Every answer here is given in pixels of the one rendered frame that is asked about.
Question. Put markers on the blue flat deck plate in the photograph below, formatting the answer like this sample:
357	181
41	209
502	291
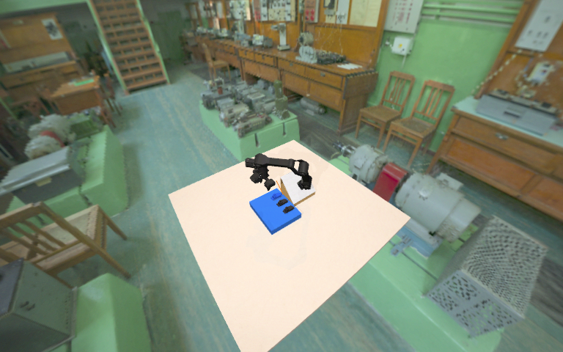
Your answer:
275	214

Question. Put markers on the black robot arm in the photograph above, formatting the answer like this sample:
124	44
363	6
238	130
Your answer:
261	162

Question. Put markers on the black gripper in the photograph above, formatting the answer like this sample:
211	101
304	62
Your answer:
268	182

